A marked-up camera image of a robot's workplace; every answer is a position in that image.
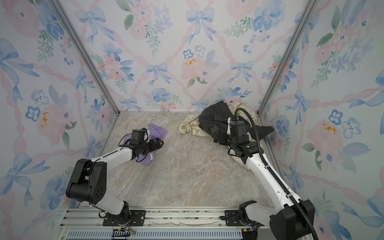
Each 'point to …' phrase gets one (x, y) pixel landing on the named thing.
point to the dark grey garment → (213, 118)
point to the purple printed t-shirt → (155, 131)
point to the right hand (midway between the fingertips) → (222, 133)
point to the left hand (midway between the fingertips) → (158, 143)
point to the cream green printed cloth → (191, 125)
